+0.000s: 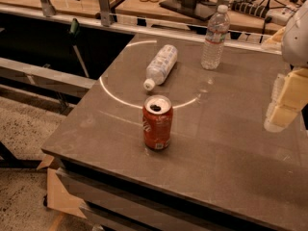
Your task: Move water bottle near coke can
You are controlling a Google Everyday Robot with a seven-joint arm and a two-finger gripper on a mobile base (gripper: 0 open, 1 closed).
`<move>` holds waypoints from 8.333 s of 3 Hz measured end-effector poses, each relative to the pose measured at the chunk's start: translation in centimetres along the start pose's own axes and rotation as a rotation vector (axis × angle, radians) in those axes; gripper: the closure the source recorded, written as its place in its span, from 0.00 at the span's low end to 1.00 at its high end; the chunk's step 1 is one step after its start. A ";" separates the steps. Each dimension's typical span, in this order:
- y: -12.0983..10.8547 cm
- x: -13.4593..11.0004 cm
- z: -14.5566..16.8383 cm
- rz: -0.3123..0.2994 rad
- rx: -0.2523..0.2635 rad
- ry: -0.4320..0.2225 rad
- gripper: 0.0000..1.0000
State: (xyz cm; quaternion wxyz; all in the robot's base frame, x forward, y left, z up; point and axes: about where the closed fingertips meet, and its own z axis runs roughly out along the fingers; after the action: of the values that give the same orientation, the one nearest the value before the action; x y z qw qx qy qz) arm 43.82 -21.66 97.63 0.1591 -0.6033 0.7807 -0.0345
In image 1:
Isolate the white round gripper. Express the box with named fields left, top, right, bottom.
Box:
left=261, top=1, right=308, bottom=133

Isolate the clear water bottle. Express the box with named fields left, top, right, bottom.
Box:
left=201, top=5, right=230, bottom=70

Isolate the white lying plastic bottle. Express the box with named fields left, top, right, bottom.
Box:
left=143, top=44, right=178, bottom=90

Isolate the red coke can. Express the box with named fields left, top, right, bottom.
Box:
left=142, top=95, right=173, bottom=150

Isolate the white power adapter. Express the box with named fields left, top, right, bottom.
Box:
left=266, top=6, right=297, bottom=26

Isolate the black power strip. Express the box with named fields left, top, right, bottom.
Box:
left=231, top=0, right=269, bottom=18

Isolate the black monitor stand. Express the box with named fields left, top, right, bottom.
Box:
left=159, top=0, right=216, bottom=21

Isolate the metal rail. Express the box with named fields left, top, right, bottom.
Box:
left=0, top=4, right=281, bottom=55

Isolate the middle metal bracket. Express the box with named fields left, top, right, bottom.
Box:
left=98, top=0, right=114, bottom=27

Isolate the metal bracket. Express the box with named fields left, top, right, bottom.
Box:
left=98, top=0, right=114, bottom=27
left=40, top=0, right=56, bottom=17

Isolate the green handled tool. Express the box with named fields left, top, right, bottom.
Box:
left=68, top=17, right=90, bottom=79

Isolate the left metal bracket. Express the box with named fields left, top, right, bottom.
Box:
left=40, top=0, right=56, bottom=17

